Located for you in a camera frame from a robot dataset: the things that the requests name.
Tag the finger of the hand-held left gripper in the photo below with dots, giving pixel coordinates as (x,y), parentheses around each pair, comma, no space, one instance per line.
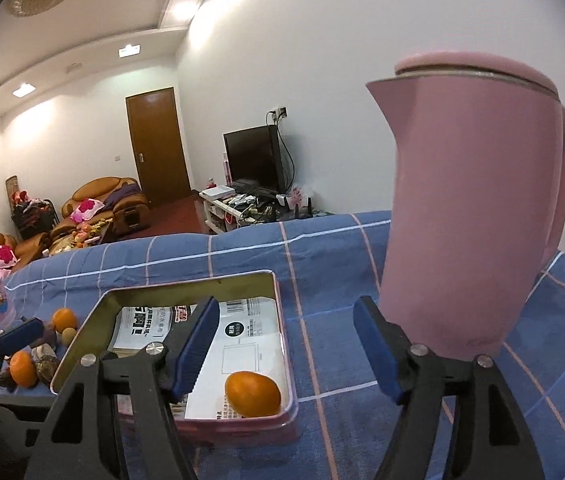
(20,332)
(22,400)

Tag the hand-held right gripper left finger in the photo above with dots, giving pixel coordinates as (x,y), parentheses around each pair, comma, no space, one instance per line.
(197,345)

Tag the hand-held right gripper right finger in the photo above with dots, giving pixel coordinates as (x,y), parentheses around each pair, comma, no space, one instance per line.
(377,355)

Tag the purple sweet potato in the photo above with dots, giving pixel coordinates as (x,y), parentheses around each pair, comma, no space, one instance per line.
(48,336)

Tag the orange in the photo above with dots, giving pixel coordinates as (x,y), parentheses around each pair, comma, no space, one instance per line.
(252,394)
(65,319)
(22,370)

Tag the brown taro piece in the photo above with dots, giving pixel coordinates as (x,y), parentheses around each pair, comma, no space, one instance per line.
(46,362)

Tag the yellow-green round fruit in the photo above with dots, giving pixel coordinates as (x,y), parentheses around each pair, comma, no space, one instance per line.
(69,335)

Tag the pink tin box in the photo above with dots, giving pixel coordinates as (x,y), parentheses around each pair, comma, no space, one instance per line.
(282,410)

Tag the printed paper sheets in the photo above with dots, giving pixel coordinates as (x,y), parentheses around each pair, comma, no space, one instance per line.
(252,335)

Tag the blue plaid tablecloth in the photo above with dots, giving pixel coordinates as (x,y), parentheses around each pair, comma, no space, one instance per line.
(322,280)

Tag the coffee table with snacks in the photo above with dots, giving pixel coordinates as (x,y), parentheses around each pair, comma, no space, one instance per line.
(80,237)

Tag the black rack with clothes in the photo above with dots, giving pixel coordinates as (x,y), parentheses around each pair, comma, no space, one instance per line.
(35,220)

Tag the white television stand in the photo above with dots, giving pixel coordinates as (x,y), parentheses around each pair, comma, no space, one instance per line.
(215,216)

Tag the woven hand fan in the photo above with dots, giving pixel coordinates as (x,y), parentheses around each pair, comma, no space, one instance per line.
(12,187)

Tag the brown leather armchair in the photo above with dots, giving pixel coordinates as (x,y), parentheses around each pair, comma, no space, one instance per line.
(127,215)

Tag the white set-top device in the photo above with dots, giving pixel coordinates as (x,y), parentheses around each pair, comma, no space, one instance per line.
(217,192)

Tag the black router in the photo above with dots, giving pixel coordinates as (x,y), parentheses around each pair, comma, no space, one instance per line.
(302,208)

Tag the pink kettle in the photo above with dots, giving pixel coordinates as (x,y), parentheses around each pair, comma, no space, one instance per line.
(462,210)

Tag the purple cloth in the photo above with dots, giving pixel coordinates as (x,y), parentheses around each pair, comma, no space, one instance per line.
(125,192)

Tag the pink white packet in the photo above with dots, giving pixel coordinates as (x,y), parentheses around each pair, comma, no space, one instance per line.
(226,167)

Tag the pink floral tissue box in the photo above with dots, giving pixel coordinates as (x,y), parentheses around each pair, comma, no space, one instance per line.
(297,193)

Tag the black television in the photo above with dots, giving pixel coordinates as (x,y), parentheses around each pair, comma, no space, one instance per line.
(252,157)

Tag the brown wooden door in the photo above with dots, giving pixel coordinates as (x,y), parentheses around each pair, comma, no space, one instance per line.
(157,145)

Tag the recessed ceiling light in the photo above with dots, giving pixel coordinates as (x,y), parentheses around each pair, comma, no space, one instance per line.
(23,89)
(182,10)

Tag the ceiling vent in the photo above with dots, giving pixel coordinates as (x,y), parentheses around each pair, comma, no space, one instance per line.
(73,67)

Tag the white ceiling box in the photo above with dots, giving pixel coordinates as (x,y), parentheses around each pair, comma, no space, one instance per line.
(129,51)

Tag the wall socket with plugs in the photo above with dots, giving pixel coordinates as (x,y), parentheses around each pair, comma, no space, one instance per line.
(278,114)

